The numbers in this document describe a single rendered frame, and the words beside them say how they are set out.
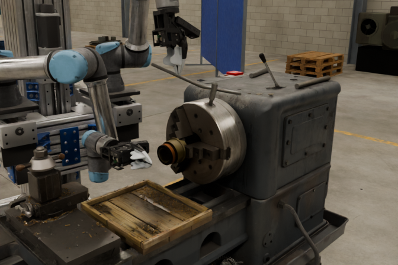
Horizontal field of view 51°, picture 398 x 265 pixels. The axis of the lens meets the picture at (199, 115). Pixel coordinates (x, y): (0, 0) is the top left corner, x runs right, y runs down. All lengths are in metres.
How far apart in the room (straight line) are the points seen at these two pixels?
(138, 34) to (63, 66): 0.57
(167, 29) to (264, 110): 0.46
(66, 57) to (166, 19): 0.38
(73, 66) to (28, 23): 0.62
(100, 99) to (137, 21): 0.46
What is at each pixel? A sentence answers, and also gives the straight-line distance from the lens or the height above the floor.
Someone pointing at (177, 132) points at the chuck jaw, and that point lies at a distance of 1.52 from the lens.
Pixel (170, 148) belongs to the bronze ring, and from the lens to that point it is 1.46.
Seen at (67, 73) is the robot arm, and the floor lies 1.35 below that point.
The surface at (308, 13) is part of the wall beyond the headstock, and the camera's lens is 12.56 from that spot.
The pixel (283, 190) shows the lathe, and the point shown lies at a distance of 1.76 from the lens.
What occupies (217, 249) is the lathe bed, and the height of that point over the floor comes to 0.71.
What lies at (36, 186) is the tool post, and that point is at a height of 1.08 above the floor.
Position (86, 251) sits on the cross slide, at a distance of 1.18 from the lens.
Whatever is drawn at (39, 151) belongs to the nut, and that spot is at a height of 1.17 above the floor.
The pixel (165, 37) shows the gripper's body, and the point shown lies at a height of 1.48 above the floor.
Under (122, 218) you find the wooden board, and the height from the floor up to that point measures 0.89.
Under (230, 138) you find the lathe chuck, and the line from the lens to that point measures 1.49.
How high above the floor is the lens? 1.61
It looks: 16 degrees down
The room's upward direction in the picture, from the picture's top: 1 degrees clockwise
